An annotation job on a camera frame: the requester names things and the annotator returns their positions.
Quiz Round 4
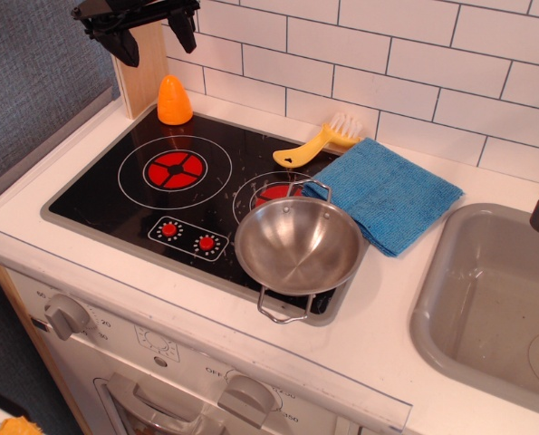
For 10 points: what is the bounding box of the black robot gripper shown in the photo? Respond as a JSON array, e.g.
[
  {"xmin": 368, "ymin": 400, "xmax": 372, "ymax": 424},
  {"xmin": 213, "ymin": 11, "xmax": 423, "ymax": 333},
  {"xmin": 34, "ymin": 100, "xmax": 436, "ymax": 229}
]
[{"xmin": 71, "ymin": 0, "xmax": 200, "ymax": 67}]

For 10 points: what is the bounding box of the yellow dish brush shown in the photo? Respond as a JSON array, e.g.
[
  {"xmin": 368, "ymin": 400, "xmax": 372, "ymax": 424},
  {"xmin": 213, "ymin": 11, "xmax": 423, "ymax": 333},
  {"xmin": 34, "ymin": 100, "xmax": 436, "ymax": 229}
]
[{"xmin": 273, "ymin": 112, "xmax": 362, "ymax": 169}]

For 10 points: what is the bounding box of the orange toy carrot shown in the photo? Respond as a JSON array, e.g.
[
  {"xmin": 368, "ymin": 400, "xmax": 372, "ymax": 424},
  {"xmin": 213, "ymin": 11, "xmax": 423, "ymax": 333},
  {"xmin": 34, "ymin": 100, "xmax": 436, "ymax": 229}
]
[{"xmin": 157, "ymin": 75, "xmax": 193, "ymax": 126}]

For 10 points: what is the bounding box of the black toy stovetop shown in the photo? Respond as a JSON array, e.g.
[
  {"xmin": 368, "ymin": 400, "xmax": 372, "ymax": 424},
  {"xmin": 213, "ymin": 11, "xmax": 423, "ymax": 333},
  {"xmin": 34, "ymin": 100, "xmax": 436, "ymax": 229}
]
[{"xmin": 40, "ymin": 103, "xmax": 356, "ymax": 327}]

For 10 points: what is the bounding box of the blue folded cloth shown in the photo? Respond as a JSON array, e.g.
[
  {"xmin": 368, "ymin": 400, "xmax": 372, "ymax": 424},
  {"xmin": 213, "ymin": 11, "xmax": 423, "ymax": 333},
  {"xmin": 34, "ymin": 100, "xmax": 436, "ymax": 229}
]
[{"xmin": 302, "ymin": 138, "xmax": 464, "ymax": 257}]

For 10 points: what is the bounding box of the grey left oven knob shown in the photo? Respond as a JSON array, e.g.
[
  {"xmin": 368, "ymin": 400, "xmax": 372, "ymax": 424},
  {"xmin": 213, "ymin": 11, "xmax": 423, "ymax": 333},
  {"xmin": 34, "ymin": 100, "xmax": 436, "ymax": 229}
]
[{"xmin": 44, "ymin": 295, "xmax": 90, "ymax": 341}]

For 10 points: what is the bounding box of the grey oven knob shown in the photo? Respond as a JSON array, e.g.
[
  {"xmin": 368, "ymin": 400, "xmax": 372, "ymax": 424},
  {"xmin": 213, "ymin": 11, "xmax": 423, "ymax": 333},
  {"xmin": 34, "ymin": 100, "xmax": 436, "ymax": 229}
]
[
  {"xmin": 44, "ymin": 295, "xmax": 90, "ymax": 341},
  {"xmin": 217, "ymin": 375, "xmax": 276, "ymax": 429}
]

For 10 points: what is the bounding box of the grey right oven knob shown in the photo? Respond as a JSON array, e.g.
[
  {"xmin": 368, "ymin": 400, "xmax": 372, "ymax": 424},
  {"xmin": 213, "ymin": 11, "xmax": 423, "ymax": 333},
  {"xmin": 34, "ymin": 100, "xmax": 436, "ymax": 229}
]
[{"xmin": 217, "ymin": 375, "xmax": 276, "ymax": 429}]

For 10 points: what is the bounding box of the orange object at bottom corner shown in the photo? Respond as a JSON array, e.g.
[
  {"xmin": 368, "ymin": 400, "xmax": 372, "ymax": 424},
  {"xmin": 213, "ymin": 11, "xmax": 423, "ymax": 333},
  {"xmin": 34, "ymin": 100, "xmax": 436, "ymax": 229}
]
[{"xmin": 0, "ymin": 416, "xmax": 43, "ymax": 435}]

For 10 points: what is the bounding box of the grey toy sink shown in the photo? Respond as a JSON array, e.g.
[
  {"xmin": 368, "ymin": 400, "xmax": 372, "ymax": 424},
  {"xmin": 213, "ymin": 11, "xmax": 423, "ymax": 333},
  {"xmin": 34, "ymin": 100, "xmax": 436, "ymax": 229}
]
[{"xmin": 410, "ymin": 203, "xmax": 539, "ymax": 413}]

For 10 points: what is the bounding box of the wooden post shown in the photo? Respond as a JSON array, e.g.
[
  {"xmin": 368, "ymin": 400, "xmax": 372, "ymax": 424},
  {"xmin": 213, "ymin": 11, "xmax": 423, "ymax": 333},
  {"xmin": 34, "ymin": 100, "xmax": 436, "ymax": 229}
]
[{"xmin": 112, "ymin": 22, "xmax": 168, "ymax": 120}]

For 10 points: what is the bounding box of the steel bowl with handles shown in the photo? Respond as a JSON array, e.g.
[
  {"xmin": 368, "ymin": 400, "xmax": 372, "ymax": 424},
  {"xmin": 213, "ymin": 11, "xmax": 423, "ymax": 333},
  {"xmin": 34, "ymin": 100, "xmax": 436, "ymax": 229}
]
[{"xmin": 235, "ymin": 179, "xmax": 370, "ymax": 324}]

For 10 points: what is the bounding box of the grey oven door handle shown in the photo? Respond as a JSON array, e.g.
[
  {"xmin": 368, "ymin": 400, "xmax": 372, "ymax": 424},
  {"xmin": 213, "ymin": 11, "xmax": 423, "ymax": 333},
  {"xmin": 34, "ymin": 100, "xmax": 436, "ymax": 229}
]
[{"xmin": 106, "ymin": 373, "xmax": 226, "ymax": 434}]

